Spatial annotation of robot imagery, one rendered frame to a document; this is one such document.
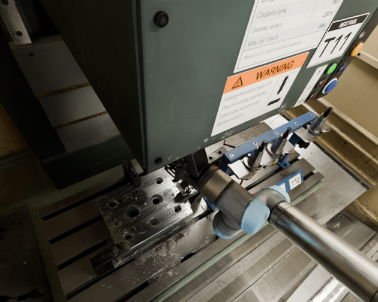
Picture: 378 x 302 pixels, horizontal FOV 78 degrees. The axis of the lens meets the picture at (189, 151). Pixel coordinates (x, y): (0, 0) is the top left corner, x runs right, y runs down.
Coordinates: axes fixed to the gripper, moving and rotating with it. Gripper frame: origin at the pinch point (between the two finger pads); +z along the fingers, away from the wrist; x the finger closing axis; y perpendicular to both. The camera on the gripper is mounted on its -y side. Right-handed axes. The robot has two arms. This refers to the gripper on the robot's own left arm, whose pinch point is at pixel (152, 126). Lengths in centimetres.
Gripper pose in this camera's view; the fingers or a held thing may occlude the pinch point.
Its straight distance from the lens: 61.6
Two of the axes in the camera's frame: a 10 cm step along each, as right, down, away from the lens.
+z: -7.4, -6.0, 2.9
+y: -1.5, 5.7, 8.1
